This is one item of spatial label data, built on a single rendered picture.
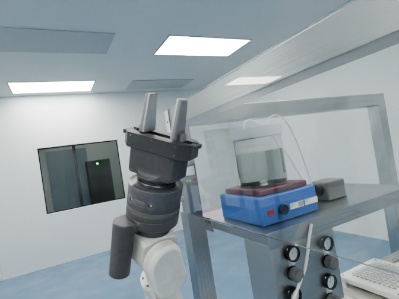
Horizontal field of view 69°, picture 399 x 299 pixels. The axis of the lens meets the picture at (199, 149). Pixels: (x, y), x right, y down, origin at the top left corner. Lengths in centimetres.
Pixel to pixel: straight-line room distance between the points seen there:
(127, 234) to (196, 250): 55
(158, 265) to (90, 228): 523
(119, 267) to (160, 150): 20
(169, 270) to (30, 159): 517
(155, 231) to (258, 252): 37
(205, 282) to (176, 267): 53
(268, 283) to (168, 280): 33
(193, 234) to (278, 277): 33
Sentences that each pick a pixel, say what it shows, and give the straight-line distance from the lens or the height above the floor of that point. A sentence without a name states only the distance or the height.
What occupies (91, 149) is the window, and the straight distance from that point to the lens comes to 574.
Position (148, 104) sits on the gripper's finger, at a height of 157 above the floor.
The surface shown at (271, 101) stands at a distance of 53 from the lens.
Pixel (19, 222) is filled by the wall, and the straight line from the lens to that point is 565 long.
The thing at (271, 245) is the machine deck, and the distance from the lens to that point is 74.
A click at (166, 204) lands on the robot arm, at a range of 45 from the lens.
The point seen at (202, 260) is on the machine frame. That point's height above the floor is 114.
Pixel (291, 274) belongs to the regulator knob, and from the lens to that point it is 77.
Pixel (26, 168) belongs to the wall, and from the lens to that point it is 560.
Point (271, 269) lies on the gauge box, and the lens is 76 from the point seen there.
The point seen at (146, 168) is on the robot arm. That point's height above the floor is 148.
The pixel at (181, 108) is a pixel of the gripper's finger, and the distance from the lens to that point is 42.
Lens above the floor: 149
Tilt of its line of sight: 1 degrees up
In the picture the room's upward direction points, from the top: 9 degrees counter-clockwise
